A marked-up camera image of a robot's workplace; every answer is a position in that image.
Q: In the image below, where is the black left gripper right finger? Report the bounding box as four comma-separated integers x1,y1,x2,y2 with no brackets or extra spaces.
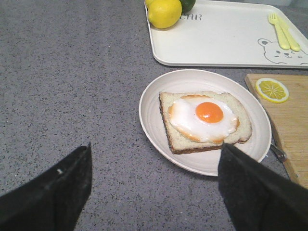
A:
218,144,308,231

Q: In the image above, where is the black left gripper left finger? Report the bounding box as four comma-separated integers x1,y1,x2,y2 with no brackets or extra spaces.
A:
0,144,92,231

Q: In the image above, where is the white round plate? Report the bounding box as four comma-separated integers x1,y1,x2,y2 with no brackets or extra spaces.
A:
139,69,271,176

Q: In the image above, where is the bottom bread slice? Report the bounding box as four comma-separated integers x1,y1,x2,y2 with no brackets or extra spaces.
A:
159,91,252,154

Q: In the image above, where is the white bear-print tray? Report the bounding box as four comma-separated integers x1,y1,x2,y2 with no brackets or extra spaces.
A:
149,0,308,69

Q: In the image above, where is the wooden cutting board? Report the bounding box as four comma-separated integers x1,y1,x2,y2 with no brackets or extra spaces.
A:
245,74,308,188

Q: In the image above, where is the fried egg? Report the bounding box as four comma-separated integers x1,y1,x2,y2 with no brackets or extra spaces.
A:
168,95,239,144

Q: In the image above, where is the lemon slice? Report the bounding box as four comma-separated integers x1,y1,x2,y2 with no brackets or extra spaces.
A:
255,77,289,103

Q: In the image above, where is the green lime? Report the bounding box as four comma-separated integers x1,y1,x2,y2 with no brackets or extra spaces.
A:
180,0,196,14

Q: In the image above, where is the yellow lemon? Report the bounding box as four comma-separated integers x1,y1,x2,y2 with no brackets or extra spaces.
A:
145,0,154,8
147,0,182,29

